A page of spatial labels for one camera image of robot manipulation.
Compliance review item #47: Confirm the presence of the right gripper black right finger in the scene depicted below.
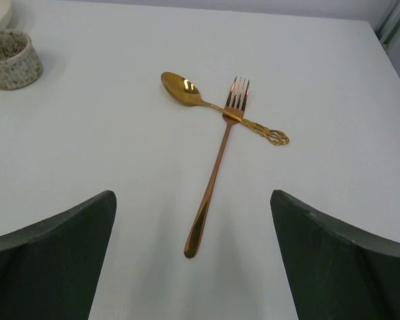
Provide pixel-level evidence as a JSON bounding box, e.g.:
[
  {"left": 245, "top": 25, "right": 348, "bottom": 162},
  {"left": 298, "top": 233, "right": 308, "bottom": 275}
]
[{"left": 270, "top": 190, "right": 400, "bottom": 319}]

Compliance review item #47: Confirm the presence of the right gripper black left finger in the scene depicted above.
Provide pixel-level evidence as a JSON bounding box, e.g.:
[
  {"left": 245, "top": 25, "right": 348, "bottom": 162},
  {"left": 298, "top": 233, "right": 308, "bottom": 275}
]
[{"left": 0, "top": 191, "right": 117, "bottom": 319}]

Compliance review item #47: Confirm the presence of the copper long-handle fork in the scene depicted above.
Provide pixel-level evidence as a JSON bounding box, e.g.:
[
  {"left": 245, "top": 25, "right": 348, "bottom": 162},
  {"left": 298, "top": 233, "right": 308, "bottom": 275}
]
[{"left": 184, "top": 77, "right": 250, "bottom": 259}]

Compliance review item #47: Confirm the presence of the speckled ceramic ramekin cup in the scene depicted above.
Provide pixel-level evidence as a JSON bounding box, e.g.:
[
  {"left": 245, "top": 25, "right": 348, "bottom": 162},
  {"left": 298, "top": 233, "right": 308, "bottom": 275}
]
[{"left": 0, "top": 29, "right": 43, "bottom": 91}]

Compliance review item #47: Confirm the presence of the gold ornate-handle spoon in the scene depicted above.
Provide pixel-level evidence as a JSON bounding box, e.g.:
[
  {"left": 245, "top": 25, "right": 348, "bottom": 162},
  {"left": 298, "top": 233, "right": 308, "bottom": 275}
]
[{"left": 161, "top": 72, "right": 290, "bottom": 145}]

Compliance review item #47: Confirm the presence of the aluminium frame post right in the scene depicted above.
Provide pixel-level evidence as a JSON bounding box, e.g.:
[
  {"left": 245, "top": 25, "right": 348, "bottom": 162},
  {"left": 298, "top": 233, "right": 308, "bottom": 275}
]
[{"left": 375, "top": 0, "right": 400, "bottom": 47}]

